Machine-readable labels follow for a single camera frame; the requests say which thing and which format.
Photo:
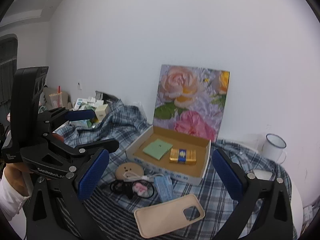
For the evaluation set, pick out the black printed box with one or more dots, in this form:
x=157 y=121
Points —
x=110 y=98

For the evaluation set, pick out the white enamel mug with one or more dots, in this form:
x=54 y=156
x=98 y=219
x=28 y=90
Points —
x=273 y=148

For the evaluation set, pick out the dark curtain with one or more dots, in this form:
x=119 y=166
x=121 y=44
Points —
x=7 y=67

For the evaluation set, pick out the cream carton box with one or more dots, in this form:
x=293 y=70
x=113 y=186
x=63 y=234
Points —
x=101 y=112

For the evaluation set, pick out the beige phone case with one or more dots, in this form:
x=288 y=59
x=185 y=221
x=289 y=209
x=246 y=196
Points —
x=162 y=217

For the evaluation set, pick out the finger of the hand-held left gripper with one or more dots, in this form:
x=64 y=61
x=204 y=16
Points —
x=100 y=145
x=81 y=115

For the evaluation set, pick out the pink drink cup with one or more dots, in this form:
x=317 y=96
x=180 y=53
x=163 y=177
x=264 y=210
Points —
x=56 y=100

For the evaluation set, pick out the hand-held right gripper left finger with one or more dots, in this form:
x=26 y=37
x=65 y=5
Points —
x=93 y=175

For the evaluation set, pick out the blue tissue packet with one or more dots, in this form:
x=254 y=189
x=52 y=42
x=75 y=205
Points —
x=163 y=188

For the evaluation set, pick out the blue plaid cloth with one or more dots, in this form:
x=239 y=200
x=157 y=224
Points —
x=117 y=120

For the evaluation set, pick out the white wall socket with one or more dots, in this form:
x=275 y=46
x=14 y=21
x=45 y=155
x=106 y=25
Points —
x=79 y=85

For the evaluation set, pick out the green sticky note pad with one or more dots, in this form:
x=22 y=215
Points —
x=157 y=149

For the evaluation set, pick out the floral cardboard box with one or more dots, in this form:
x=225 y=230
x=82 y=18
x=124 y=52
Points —
x=190 y=100

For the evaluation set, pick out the person's left forearm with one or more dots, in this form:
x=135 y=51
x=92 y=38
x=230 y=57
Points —
x=10 y=197

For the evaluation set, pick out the gold and blue packet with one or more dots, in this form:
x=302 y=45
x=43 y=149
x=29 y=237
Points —
x=182 y=156

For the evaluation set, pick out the pile of small boxes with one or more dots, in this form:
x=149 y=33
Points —
x=86 y=103

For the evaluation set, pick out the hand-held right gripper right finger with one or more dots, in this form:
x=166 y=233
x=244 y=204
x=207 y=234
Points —
x=227 y=176

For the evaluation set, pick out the round beige pad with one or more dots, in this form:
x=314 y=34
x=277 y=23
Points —
x=128 y=168

